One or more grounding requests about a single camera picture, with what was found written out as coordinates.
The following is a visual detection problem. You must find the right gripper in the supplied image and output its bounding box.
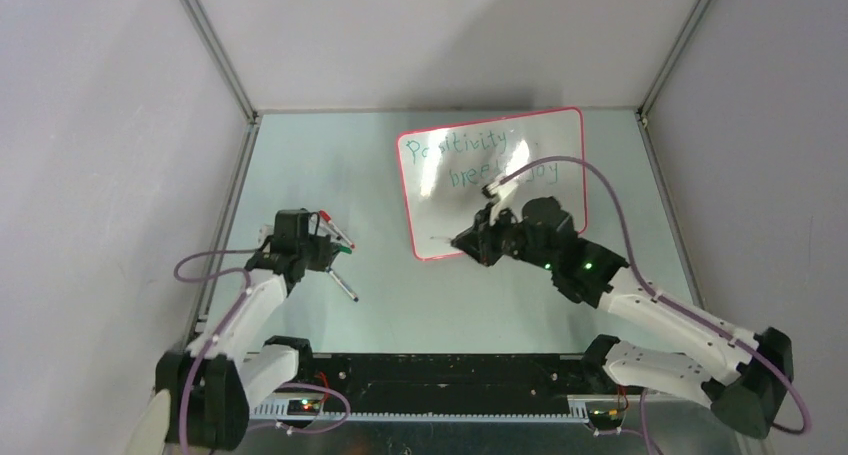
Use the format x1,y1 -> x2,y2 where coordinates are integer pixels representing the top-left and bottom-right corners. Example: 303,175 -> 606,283
452,200 -> 556,272

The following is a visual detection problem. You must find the pink framed whiteboard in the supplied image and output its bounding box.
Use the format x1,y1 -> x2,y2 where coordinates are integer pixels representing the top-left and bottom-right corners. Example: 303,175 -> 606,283
396,107 -> 588,261

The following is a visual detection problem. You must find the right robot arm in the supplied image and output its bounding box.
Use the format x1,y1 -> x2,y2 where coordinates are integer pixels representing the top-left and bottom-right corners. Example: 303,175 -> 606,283
450,197 -> 794,439

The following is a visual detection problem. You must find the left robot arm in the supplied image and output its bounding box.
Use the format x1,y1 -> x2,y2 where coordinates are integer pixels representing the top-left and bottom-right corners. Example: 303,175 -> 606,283
154,208 -> 354,451

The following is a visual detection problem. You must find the blue whiteboard marker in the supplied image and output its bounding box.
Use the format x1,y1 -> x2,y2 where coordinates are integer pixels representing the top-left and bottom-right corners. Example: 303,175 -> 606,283
327,268 -> 359,302

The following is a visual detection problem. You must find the red whiteboard marker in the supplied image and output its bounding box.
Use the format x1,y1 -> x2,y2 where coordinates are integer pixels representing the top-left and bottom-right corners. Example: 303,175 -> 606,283
318,210 -> 356,251

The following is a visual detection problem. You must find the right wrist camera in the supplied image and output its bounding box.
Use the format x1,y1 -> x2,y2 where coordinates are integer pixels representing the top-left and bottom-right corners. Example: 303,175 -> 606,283
482,176 -> 519,226

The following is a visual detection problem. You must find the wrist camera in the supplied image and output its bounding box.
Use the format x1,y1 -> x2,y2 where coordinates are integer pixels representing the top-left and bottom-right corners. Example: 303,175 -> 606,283
258,225 -> 273,241
482,176 -> 519,226

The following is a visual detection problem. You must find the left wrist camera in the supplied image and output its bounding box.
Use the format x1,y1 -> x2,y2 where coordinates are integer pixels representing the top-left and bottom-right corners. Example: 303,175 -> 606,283
258,225 -> 273,241

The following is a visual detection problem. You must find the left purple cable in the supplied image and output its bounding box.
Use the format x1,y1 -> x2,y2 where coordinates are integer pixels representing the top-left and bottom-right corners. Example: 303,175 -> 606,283
173,248 -> 352,455

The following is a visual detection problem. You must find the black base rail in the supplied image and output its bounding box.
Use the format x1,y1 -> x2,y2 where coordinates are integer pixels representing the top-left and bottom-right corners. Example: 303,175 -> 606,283
254,353 -> 647,417

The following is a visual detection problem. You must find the aluminium frame front rail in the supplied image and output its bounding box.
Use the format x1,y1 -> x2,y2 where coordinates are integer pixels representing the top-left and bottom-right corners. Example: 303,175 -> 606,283
152,352 -> 757,427

